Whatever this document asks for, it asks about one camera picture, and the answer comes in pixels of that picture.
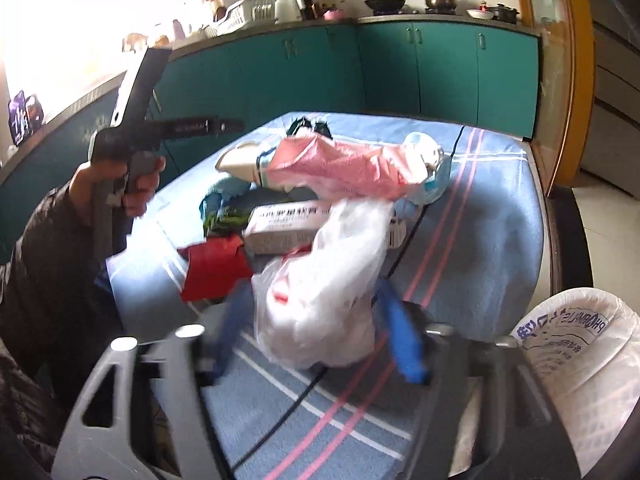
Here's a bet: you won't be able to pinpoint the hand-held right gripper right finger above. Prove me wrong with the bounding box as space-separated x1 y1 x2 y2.
372 282 583 480

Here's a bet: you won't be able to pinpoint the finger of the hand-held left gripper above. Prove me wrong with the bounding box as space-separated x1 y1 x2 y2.
149 116 246 139

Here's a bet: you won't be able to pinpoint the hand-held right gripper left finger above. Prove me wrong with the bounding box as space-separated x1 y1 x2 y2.
50 280 253 480

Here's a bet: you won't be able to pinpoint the clear plastic bag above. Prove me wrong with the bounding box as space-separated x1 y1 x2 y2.
250 197 397 370

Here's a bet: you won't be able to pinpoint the pink plastic bag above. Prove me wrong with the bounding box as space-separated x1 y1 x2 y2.
264 135 437 202

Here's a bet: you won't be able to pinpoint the white woven sack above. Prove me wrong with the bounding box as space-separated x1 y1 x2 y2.
452 287 640 480

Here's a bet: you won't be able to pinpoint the blue face mask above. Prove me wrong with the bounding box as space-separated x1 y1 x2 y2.
397 131 452 207

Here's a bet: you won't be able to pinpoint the person's left forearm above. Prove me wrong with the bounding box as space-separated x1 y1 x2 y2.
0 182 132 361

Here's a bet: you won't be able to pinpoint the person's left hand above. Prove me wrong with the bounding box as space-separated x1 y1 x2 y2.
69 154 167 219

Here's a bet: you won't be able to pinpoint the red wrapper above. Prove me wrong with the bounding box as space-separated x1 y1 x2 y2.
179 236 257 304

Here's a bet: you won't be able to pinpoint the white plastic bottle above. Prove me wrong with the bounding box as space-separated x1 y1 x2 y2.
215 141 281 187

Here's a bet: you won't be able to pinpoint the window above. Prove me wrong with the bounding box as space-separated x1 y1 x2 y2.
0 0 223 131

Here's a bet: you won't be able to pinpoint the green snack packet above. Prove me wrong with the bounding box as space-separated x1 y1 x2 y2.
199 180 253 237

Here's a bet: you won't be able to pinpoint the dark teal wrapper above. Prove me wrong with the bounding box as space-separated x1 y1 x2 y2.
286 115 335 137

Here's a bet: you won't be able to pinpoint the white medicine box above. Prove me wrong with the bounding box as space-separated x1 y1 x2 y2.
242 202 337 257

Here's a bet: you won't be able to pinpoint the purple bag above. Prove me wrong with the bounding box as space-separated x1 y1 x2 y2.
7 90 45 147

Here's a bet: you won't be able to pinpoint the white dish rack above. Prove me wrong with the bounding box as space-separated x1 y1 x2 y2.
206 0 278 37

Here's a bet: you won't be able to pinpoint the blue striped cloth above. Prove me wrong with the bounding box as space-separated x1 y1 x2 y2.
102 110 546 480

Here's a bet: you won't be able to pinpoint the white electric kettle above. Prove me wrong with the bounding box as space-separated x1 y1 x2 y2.
266 0 305 24

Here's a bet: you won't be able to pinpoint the teal kitchen cabinets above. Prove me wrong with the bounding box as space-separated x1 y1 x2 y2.
0 19 543 266

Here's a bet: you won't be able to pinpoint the black wok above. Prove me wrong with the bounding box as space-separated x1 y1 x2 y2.
356 0 407 13

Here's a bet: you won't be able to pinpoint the small dark lidded pot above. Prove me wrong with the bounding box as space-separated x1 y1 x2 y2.
489 4 521 24

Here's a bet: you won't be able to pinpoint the grey refrigerator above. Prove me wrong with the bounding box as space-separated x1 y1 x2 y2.
575 0 640 196

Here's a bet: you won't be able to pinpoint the black cable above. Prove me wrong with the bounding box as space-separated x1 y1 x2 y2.
220 127 466 480

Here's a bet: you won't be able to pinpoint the wooden door frame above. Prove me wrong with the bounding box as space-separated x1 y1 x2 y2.
510 0 596 198

